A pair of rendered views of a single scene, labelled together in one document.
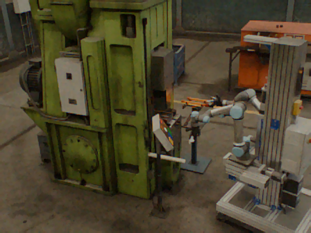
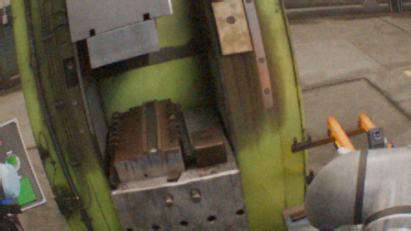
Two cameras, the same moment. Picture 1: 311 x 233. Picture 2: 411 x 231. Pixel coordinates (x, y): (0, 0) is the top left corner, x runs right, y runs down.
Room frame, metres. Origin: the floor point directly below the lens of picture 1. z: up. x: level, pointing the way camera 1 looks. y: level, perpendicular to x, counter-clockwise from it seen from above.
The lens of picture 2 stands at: (3.68, -1.47, 1.59)
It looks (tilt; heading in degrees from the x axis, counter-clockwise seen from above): 21 degrees down; 63
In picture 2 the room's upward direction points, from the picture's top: 11 degrees counter-clockwise
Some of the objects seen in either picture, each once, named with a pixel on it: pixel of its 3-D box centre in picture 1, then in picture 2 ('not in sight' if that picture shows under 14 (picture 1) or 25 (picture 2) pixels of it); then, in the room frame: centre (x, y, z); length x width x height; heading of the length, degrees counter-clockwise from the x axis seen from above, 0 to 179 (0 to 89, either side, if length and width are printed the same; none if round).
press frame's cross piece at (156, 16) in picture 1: (139, 23); not in sight; (4.31, 0.13, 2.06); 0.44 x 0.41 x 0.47; 66
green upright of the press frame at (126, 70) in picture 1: (131, 109); (62, 87); (4.01, 0.26, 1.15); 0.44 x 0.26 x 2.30; 66
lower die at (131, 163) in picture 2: (153, 115); (146, 136); (4.21, 0.01, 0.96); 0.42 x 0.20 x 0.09; 66
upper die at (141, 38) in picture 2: (153, 88); (125, 29); (4.21, 0.01, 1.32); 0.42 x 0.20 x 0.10; 66
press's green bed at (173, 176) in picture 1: (156, 163); not in sight; (4.26, -0.01, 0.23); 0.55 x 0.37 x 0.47; 66
